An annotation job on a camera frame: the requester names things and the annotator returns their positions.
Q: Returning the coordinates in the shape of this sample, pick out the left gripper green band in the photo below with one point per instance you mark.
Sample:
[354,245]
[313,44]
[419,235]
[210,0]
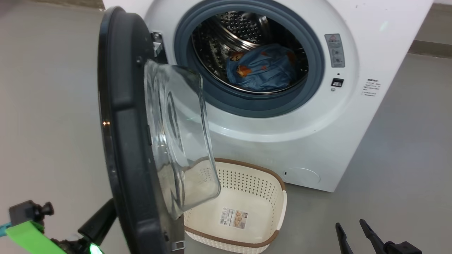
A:
[31,238]

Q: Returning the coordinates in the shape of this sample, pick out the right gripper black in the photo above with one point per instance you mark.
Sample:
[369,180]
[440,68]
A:
[402,248]

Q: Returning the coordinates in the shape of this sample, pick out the dark round glass washer door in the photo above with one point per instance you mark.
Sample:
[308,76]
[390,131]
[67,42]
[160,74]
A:
[130,141]

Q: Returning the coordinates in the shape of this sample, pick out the blue cartoon print garment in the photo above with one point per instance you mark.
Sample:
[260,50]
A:
[261,77]
[275,54]

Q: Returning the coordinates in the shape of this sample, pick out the white front-load washing machine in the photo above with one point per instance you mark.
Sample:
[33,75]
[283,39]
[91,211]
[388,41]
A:
[317,141]

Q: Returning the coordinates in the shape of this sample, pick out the stainless steel washing machine drum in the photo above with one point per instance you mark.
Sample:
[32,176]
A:
[240,31]

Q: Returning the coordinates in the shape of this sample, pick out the cream perforated laundry basket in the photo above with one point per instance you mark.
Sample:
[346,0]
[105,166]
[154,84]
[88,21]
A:
[247,197]

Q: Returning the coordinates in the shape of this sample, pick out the paper product label sticker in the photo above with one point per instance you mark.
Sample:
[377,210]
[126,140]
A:
[233,217]

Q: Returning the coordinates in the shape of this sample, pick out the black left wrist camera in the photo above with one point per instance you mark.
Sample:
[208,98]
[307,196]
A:
[26,211]

